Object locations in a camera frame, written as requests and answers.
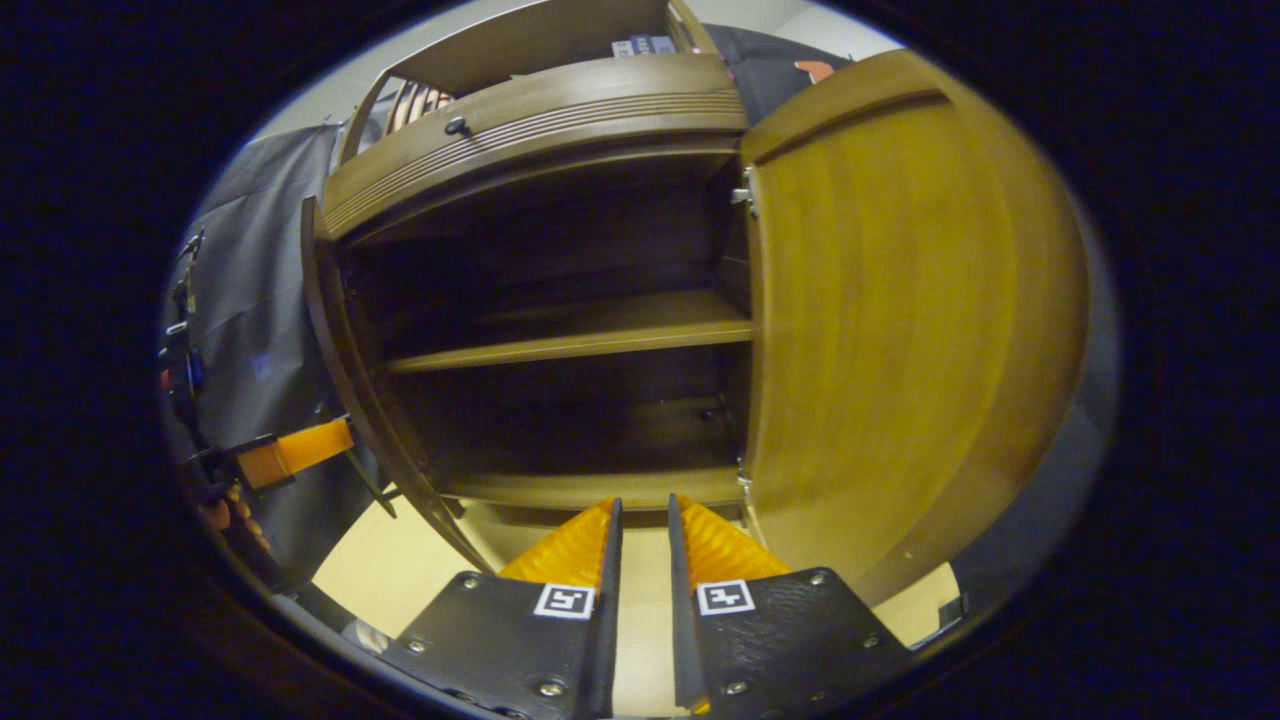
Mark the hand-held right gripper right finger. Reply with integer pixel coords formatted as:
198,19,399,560
667,493,913,716

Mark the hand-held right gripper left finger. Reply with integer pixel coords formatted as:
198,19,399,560
380,497,624,720

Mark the wooden cabinet door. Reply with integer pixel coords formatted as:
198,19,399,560
300,195,496,576
740,48,1093,606

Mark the wooden double-door shoe cabinet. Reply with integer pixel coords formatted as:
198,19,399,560
300,0,761,576

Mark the wooden inner cabinet shelf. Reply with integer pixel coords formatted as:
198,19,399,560
385,290,756,376

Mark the black backdrop cloth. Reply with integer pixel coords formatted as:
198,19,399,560
165,22,1119,641

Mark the wooden ribbed drawer front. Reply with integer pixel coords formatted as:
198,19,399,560
318,52,749,243

